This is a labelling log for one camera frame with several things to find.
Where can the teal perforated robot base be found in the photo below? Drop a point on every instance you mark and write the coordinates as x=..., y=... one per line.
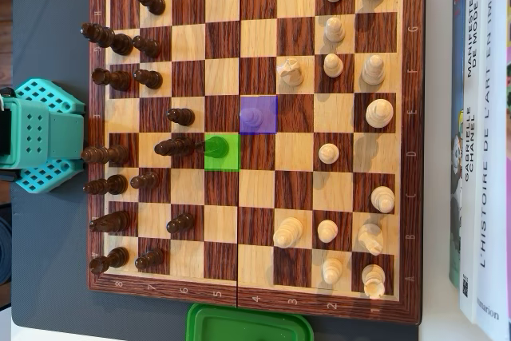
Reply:
x=48, y=93

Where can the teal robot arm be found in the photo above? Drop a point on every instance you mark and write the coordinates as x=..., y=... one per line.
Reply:
x=60, y=133

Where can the dark brown chess bishop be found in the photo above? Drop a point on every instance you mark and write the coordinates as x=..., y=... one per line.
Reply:
x=108, y=185
x=175, y=147

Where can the white chess knight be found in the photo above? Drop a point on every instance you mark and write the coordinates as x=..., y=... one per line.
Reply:
x=370, y=237
x=290, y=72

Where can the white chess king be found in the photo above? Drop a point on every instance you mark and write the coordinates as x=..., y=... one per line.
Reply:
x=379, y=113

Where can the white chess bishop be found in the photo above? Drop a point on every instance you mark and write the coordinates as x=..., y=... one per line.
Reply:
x=382, y=198
x=373, y=71

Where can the dark brown chess queen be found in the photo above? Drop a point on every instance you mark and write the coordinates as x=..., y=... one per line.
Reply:
x=108, y=154

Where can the dark brown chess rook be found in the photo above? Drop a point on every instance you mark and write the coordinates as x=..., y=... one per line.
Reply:
x=112, y=259
x=113, y=79

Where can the dark brown chess knight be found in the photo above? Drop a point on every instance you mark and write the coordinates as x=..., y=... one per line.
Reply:
x=113, y=222

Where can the white chess rook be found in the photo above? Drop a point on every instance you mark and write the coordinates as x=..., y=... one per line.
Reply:
x=373, y=279

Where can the dark brown chess king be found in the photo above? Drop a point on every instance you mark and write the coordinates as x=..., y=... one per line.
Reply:
x=108, y=37

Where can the wooden folding chessboard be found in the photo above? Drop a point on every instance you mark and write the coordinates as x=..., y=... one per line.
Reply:
x=295, y=113

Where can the green plastic tray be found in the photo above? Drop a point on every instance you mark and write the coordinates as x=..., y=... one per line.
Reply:
x=247, y=325

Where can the blue illustrated book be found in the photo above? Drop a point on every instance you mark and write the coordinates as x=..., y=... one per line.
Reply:
x=456, y=237

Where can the white Gabrielle Chanel book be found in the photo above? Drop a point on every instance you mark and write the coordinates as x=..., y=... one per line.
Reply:
x=471, y=77

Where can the dark grey table mat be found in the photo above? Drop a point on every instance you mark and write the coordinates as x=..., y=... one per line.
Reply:
x=52, y=17

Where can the dark rounded object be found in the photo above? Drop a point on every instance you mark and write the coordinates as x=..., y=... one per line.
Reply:
x=4, y=245

